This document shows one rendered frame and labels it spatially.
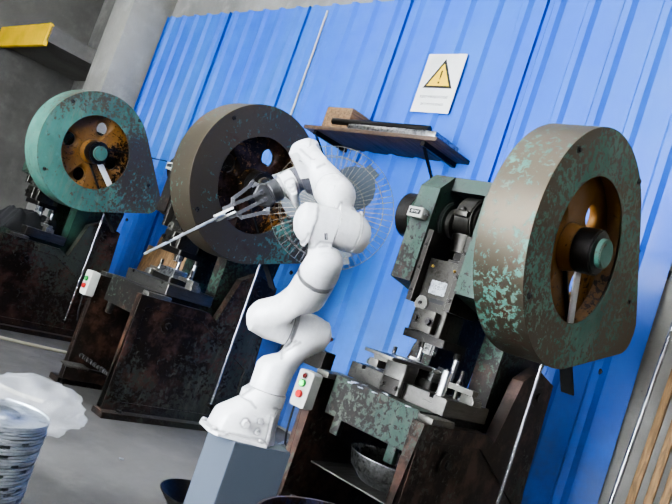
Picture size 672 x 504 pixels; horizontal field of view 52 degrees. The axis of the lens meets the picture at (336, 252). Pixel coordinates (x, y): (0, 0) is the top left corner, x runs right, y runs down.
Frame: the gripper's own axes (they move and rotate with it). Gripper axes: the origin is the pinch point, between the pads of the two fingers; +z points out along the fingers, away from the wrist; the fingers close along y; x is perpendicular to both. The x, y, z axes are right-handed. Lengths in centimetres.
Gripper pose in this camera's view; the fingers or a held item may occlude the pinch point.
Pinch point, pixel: (224, 214)
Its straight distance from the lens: 229.9
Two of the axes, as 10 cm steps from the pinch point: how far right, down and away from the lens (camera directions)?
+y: -4.2, -9.0, -1.1
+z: -8.7, 4.4, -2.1
